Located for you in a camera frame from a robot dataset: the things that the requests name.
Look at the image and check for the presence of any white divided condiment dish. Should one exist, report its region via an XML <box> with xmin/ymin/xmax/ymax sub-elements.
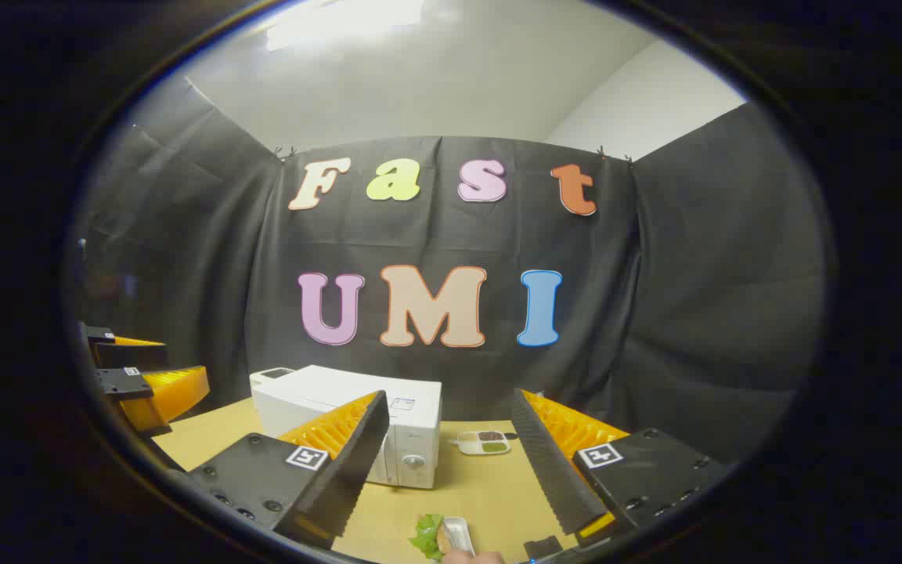
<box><xmin>451</xmin><ymin>429</ymin><xmax>511</xmax><ymax>457</ymax></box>

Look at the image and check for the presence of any black backdrop cloth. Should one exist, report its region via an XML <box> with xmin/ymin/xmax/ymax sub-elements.
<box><xmin>75</xmin><ymin>102</ymin><xmax>828</xmax><ymax>471</ymax></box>

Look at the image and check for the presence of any white microwave oven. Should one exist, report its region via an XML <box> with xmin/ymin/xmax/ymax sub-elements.
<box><xmin>251</xmin><ymin>364</ymin><xmax>442</xmax><ymax>490</ymax></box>

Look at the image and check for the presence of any lettuce sandwich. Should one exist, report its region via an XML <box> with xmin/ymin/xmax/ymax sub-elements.
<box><xmin>408</xmin><ymin>513</ymin><xmax>446</xmax><ymax>562</ymax></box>

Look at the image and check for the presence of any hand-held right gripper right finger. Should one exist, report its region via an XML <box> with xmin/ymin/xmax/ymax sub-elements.
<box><xmin>511</xmin><ymin>388</ymin><xmax>731</xmax><ymax>549</ymax></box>

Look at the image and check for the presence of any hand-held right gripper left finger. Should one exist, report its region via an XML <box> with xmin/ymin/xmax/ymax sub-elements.
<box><xmin>187</xmin><ymin>389</ymin><xmax>391</xmax><ymax>549</ymax></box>

